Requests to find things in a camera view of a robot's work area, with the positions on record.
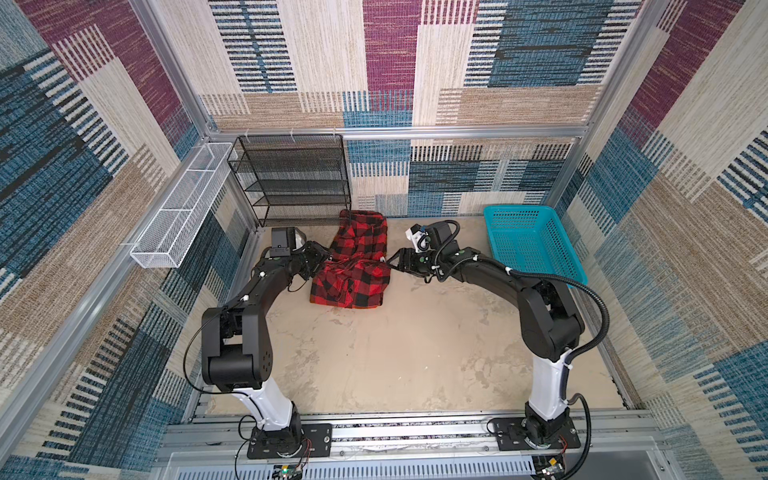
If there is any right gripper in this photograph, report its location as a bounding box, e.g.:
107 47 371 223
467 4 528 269
385 248 441 277

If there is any red black plaid shirt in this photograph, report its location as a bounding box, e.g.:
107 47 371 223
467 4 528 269
310 210 391 309

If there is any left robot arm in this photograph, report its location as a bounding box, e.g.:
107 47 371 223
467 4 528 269
201 241 330 456

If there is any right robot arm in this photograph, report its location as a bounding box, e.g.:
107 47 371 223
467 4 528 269
387 248 610 448

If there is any teal plastic basket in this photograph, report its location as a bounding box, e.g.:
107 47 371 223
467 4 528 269
483 205 588 284

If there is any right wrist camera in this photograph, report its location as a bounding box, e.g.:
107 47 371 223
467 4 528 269
406 219 461 253

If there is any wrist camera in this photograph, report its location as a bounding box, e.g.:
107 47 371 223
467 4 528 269
406 219 461 253
268 227 306 258

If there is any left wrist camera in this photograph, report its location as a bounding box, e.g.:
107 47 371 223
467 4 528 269
268 227 306 258

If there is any black wire shelf rack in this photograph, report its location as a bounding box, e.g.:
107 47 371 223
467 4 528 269
229 134 352 227

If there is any white wire mesh tray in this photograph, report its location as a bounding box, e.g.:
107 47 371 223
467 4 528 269
130 143 233 269

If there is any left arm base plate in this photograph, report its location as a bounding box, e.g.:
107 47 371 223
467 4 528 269
246 423 333 460

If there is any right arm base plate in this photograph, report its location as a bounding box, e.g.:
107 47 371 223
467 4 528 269
486 413 582 451

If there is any aluminium mounting rail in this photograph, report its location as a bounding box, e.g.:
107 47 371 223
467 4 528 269
150 409 684 479

